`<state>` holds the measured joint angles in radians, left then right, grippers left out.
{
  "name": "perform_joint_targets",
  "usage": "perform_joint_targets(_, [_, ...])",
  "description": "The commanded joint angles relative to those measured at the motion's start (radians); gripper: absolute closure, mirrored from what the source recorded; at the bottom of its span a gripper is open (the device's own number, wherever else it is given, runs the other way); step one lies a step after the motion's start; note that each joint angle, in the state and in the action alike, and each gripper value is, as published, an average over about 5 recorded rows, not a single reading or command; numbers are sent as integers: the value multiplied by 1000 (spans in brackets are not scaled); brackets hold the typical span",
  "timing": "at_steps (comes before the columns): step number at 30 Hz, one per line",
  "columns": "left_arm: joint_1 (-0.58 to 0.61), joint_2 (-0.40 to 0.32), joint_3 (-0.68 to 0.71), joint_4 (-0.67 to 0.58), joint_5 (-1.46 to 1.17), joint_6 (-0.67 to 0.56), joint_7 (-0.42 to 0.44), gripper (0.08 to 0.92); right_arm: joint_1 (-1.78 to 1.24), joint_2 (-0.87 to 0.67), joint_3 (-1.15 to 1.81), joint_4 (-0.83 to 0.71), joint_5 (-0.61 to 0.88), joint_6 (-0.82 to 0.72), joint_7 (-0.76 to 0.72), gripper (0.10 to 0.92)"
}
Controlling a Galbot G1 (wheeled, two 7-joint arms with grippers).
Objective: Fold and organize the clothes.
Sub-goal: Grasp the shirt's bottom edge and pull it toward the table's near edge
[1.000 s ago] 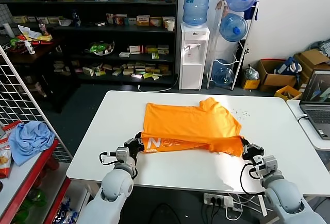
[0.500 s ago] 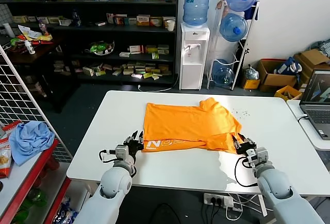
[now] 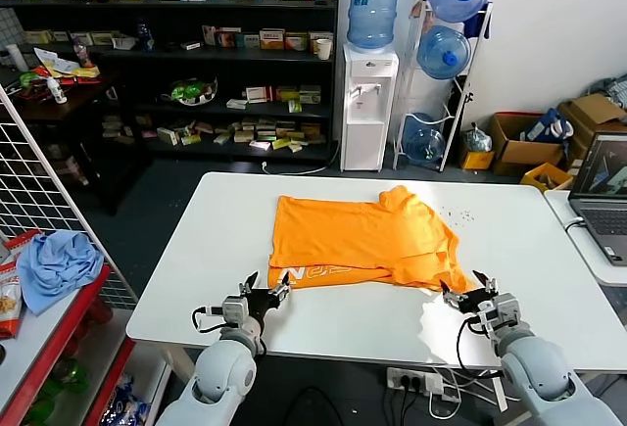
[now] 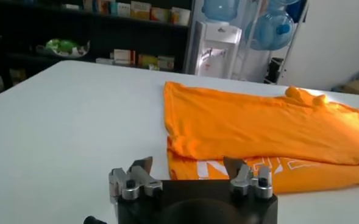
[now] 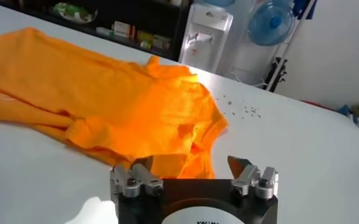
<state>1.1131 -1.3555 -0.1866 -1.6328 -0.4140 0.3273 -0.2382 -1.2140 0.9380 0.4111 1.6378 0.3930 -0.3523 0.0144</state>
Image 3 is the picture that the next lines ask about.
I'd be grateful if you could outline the orange medicine box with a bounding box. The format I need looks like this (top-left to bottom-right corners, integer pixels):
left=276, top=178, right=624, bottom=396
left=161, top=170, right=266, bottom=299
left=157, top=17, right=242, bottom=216
left=259, top=28, right=286, bottom=51

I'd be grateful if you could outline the clear plastic bag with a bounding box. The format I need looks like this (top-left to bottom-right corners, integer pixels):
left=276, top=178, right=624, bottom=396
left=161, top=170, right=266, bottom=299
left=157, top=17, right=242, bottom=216
left=462, top=122, right=494, bottom=153

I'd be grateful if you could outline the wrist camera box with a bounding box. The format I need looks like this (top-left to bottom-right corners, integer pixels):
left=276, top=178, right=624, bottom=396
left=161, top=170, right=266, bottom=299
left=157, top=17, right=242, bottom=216
left=222, top=296, right=251, bottom=324
left=477, top=292, right=521, bottom=334

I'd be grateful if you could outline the white wire grid panel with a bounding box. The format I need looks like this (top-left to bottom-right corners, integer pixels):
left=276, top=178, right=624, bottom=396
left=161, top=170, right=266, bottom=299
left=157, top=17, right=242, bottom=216
left=0, top=83, right=139, bottom=308

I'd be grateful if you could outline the blue white bag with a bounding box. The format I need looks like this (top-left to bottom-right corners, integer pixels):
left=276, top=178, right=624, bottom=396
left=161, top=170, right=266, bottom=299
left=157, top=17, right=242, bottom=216
left=521, top=108, right=574, bottom=143

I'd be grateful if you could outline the white floor cable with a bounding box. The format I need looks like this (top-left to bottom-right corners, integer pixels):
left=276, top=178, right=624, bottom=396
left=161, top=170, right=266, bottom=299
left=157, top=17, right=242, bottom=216
left=262, top=140, right=342, bottom=176

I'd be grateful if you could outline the bowl with green bag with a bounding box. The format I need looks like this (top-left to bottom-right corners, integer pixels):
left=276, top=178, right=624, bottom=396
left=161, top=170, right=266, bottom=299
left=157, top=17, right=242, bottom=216
left=161, top=76, right=219, bottom=107

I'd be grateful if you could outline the dark blue bottle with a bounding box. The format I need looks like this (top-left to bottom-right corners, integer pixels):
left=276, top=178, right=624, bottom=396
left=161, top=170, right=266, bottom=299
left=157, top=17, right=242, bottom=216
left=135, top=17, right=156, bottom=53

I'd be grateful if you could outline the white red medicine box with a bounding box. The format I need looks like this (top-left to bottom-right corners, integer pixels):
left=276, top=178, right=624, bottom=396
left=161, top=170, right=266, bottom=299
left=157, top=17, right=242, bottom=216
left=244, top=85, right=273, bottom=104

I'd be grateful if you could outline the light blue crumpled garment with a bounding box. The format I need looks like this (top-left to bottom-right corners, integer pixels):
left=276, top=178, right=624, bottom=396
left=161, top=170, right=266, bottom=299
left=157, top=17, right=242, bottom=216
left=17, top=229, right=105, bottom=317

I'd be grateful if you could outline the white power strip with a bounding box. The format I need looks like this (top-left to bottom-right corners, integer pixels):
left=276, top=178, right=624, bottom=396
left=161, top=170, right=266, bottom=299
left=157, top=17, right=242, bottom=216
left=386, top=366, right=445, bottom=396

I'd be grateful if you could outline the blue white packet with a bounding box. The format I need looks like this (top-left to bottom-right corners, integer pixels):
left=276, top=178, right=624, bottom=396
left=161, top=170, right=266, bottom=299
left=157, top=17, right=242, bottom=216
left=100, top=371, right=151, bottom=426

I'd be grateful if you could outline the small white bottle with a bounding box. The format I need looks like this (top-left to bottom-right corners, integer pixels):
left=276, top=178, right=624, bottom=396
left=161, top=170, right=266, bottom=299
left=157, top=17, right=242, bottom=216
left=46, top=76, right=69, bottom=105

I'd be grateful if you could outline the blue plaid clothes pile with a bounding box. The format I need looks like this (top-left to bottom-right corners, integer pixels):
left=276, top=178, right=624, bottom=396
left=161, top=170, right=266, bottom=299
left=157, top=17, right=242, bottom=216
left=585, top=72, right=627, bottom=109

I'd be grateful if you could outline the green plastic bottle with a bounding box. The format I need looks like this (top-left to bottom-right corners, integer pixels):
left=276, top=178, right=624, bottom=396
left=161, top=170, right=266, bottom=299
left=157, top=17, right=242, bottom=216
left=48, top=356, right=92, bottom=396

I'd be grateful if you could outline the white cylinder roll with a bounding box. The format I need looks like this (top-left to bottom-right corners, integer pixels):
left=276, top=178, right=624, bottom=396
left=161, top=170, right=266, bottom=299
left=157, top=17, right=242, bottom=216
left=5, top=43, right=30, bottom=73

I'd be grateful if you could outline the grey open laptop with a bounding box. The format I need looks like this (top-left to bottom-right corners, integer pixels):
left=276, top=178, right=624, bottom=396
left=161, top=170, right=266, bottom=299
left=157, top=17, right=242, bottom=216
left=568, top=132, right=627, bottom=267

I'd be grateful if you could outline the pink drink bottle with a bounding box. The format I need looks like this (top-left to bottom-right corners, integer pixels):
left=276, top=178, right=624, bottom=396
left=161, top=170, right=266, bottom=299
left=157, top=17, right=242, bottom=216
left=72, top=36, right=95, bottom=69

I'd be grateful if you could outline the upright blue water jug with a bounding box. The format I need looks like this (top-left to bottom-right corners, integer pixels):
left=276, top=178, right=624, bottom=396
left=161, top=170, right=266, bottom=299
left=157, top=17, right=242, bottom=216
left=347, top=0, right=403, bottom=52

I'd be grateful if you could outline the pile of yellow papers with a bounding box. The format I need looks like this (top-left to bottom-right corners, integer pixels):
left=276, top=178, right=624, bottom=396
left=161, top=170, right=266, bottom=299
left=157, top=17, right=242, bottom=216
left=33, top=47, right=102, bottom=79

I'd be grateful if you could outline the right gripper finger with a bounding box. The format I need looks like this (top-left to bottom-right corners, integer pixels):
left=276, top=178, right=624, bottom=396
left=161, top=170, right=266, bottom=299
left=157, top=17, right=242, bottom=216
left=439, top=278, right=470, bottom=307
left=472, top=269, right=500, bottom=296

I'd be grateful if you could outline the closed brown cardboard box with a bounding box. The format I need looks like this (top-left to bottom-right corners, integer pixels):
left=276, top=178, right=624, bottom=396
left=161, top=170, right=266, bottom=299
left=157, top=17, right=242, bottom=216
left=557, top=93, right=627, bottom=163

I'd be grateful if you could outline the red white snack packet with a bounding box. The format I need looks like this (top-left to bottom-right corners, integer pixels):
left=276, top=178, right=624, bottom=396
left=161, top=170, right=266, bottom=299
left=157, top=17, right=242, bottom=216
left=2, top=228, right=44, bottom=254

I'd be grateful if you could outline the small yellow box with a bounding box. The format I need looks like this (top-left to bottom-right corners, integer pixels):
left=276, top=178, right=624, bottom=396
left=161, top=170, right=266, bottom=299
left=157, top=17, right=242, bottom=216
left=459, top=149, right=496, bottom=171

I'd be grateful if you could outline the orange snack bag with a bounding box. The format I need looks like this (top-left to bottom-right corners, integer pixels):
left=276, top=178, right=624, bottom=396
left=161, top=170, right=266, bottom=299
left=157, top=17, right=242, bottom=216
left=0, top=260, right=24, bottom=340

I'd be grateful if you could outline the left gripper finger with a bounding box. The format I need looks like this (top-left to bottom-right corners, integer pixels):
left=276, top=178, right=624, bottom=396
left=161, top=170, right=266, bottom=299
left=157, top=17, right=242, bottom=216
left=237, top=270, right=260, bottom=297
left=270, top=270, right=292, bottom=301

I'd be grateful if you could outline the small white side table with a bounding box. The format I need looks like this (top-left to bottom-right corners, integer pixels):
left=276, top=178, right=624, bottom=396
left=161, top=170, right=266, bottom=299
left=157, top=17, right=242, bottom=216
left=544, top=189, right=627, bottom=288

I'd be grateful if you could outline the open brown cardboard box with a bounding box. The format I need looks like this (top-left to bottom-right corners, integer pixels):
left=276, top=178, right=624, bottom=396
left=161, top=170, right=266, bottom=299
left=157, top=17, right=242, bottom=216
left=487, top=112, right=565, bottom=176

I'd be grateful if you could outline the large white table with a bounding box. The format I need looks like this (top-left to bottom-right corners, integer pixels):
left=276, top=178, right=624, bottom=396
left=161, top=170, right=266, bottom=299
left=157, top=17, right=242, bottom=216
left=125, top=170, right=627, bottom=412

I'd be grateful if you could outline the orange t-shirt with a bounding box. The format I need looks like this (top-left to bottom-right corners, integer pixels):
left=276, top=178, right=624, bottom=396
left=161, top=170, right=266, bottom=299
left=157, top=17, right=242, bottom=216
left=266, top=184, right=479, bottom=300

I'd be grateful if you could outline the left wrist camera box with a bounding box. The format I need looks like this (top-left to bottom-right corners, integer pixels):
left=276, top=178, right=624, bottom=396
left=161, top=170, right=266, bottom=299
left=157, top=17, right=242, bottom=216
left=222, top=296, right=251, bottom=324

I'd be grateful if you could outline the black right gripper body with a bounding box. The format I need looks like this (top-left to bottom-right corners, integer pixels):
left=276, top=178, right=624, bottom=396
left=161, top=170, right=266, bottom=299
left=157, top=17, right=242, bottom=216
left=457, top=287, right=495, bottom=318

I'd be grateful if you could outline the white water dispenser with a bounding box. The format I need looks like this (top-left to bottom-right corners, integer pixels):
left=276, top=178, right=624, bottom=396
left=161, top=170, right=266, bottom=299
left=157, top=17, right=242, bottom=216
left=341, top=42, right=399, bottom=172

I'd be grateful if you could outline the red-edged shelf cart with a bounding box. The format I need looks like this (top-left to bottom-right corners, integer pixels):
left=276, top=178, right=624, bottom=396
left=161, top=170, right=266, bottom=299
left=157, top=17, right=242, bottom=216
left=0, top=229, right=172, bottom=426

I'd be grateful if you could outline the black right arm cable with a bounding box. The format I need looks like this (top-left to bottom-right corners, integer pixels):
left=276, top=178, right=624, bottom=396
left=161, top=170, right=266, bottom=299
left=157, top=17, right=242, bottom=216
left=456, top=315, right=506, bottom=381

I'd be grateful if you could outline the white metal jug rack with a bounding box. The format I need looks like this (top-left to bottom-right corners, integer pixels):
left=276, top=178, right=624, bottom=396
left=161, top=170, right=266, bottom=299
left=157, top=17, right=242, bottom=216
left=391, top=0, right=495, bottom=173

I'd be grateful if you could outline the green snack bag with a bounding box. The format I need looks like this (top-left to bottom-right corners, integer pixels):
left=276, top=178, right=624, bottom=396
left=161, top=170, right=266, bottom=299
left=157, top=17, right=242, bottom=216
left=18, top=67, right=50, bottom=92

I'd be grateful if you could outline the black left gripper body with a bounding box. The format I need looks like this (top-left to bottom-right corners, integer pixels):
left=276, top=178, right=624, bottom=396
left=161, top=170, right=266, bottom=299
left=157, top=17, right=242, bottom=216
left=244, top=287, right=281, bottom=322

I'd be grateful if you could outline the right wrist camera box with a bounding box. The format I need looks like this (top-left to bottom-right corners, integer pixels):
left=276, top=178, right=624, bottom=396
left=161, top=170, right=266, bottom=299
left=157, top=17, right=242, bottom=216
left=477, top=292, right=521, bottom=334

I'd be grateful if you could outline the black shelf unit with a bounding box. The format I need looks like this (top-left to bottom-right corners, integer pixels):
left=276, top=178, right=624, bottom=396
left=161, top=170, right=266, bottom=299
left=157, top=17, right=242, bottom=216
left=0, top=0, right=342, bottom=163

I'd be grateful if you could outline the white cable under table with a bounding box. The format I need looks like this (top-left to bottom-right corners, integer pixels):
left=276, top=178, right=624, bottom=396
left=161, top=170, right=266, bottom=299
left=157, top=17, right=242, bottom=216
left=428, top=369, right=491, bottom=420

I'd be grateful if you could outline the yellow plastic bin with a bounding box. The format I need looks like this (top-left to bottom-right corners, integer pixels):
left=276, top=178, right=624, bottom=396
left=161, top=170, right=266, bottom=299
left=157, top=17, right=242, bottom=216
left=520, top=162, right=574, bottom=192

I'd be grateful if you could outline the dark wooden table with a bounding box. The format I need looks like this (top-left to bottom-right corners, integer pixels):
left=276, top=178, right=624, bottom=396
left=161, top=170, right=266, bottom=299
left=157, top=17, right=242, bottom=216
left=0, top=66, right=153, bottom=216

